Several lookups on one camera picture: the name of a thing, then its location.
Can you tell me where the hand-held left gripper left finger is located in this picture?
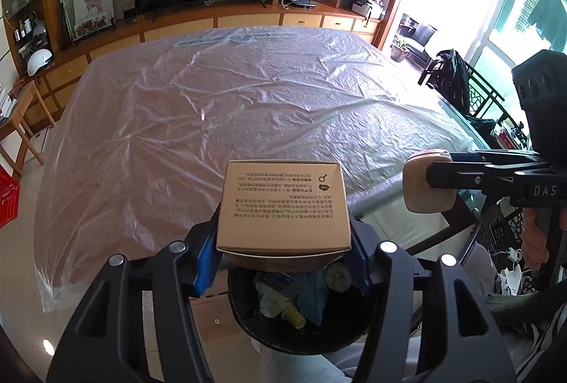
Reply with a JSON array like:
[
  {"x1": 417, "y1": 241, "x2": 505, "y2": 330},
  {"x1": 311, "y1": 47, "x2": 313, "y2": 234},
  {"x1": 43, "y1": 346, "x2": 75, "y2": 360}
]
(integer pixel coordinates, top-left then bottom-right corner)
[{"x1": 46, "y1": 206, "x2": 222, "y2": 383}]

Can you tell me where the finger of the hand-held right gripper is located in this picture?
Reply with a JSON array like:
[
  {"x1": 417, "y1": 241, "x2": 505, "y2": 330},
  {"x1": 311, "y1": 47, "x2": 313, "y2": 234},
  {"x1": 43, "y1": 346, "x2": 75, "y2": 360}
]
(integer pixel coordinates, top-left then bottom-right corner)
[
  {"x1": 425, "y1": 161, "x2": 519, "y2": 191},
  {"x1": 447, "y1": 149, "x2": 551, "y2": 165}
]

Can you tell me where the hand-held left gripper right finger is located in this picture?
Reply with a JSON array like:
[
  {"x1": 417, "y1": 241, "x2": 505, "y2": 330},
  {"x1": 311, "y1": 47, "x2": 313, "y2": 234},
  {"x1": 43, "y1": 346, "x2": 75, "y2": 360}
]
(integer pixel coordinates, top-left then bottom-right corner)
[{"x1": 350, "y1": 220, "x2": 517, "y2": 383}]

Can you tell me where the tan rounded block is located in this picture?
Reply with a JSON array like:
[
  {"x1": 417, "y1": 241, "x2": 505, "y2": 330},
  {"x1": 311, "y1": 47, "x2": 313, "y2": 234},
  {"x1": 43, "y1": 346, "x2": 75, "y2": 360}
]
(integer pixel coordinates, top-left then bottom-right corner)
[{"x1": 402, "y1": 149, "x2": 458, "y2": 214}]

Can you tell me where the black trash bin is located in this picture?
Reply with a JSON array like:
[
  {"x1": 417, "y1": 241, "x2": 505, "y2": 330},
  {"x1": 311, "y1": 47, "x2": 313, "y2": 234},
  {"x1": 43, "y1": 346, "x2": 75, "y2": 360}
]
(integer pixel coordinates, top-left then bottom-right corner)
[{"x1": 227, "y1": 262, "x2": 374, "y2": 356}]

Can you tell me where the brown cardboard box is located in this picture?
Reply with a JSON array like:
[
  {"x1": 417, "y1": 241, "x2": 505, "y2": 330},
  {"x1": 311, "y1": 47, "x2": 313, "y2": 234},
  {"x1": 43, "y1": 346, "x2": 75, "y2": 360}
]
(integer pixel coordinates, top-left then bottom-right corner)
[{"x1": 215, "y1": 160, "x2": 354, "y2": 271}]

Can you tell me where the person's right forearm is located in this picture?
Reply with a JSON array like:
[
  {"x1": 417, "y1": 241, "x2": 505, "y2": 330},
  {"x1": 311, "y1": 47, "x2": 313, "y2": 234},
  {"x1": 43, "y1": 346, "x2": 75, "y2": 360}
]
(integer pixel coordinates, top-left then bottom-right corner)
[{"x1": 484, "y1": 288, "x2": 567, "y2": 333}]

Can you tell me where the person's right hand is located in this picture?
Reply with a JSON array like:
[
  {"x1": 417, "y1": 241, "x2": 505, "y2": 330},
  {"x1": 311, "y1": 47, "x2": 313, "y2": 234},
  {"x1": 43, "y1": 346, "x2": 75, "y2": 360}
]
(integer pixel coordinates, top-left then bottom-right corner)
[{"x1": 520, "y1": 208, "x2": 551, "y2": 273}]

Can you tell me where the black carved chair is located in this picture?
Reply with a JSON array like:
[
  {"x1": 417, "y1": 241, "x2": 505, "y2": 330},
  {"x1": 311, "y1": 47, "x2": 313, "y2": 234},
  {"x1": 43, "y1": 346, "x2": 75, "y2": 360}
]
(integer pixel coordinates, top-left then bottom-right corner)
[{"x1": 470, "y1": 201, "x2": 554, "y2": 290}]

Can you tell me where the hanging dark green garment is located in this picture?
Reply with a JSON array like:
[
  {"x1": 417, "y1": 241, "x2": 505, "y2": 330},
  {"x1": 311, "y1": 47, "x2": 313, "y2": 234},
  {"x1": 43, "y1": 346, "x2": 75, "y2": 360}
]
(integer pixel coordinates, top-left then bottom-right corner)
[{"x1": 527, "y1": 0, "x2": 567, "y2": 54}]

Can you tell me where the black jacket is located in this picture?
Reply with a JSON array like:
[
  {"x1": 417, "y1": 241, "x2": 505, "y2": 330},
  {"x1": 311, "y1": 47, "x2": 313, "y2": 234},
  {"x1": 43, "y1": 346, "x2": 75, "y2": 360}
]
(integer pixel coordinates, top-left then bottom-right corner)
[{"x1": 419, "y1": 49, "x2": 471, "y2": 114}]

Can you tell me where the white power adapter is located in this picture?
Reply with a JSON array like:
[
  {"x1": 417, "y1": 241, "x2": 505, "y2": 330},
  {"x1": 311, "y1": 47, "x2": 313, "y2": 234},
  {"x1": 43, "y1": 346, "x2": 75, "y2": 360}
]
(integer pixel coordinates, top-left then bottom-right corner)
[{"x1": 500, "y1": 249, "x2": 526, "y2": 296}]

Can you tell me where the dark outdoor sofa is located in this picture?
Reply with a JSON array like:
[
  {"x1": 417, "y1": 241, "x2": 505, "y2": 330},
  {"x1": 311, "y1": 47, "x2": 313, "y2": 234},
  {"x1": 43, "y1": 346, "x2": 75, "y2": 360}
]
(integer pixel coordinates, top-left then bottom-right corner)
[{"x1": 392, "y1": 14, "x2": 439, "y2": 65}]

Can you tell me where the clear plastic table cover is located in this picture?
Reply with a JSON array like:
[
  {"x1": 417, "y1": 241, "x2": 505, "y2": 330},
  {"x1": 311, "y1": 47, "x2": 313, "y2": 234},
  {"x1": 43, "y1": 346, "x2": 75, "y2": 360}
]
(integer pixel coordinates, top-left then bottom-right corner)
[{"x1": 33, "y1": 27, "x2": 473, "y2": 313}]

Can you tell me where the person's striped shirt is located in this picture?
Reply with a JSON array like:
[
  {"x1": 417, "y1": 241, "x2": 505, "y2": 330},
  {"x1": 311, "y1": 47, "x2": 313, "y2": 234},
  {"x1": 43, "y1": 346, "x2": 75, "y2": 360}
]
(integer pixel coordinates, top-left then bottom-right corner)
[{"x1": 505, "y1": 316, "x2": 567, "y2": 383}]

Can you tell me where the white printer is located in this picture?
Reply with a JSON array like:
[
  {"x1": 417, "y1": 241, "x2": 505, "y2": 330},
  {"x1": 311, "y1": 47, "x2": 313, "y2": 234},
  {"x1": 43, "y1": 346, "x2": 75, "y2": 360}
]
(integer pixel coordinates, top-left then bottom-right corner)
[{"x1": 352, "y1": 0, "x2": 384, "y2": 21}]

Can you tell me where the red crate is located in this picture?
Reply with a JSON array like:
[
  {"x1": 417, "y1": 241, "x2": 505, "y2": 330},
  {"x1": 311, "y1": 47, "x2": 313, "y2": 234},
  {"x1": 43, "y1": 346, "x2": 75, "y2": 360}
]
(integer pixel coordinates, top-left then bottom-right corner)
[{"x1": 0, "y1": 166, "x2": 21, "y2": 229}]

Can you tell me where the long wooden cabinet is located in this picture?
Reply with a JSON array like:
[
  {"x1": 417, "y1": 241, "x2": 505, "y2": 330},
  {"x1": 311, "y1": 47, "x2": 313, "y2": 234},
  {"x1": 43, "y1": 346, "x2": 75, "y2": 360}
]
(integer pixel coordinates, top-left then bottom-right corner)
[{"x1": 18, "y1": 1, "x2": 384, "y2": 131}]

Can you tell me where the small wooden side table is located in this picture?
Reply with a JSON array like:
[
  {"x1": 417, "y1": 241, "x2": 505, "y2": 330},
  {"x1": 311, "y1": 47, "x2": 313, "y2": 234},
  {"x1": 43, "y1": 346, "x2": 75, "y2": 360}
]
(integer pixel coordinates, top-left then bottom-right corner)
[{"x1": 0, "y1": 81, "x2": 56, "y2": 176}]

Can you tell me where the stack of books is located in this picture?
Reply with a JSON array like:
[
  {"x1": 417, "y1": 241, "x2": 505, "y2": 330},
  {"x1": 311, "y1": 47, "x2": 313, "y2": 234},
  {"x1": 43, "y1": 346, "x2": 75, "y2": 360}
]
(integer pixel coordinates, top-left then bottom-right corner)
[{"x1": 0, "y1": 82, "x2": 16, "y2": 124}]

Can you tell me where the white helmet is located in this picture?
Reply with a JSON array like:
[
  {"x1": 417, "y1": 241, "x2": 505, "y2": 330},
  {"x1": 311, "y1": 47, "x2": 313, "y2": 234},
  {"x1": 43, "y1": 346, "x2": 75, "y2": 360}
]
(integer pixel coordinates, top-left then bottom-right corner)
[{"x1": 27, "y1": 49, "x2": 54, "y2": 77}]

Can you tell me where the flower picture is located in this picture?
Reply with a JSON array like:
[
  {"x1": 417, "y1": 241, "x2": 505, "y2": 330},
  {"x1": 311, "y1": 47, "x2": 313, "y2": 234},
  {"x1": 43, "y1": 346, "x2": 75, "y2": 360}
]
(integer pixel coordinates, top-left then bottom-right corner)
[{"x1": 73, "y1": 16, "x2": 110, "y2": 40}]

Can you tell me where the giraffe picture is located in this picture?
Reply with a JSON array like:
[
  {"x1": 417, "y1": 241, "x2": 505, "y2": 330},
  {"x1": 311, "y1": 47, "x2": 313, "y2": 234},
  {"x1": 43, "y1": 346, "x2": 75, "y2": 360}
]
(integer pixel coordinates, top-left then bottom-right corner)
[{"x1": 72, "y1": 0, "x2": 115, "y2": 27}]

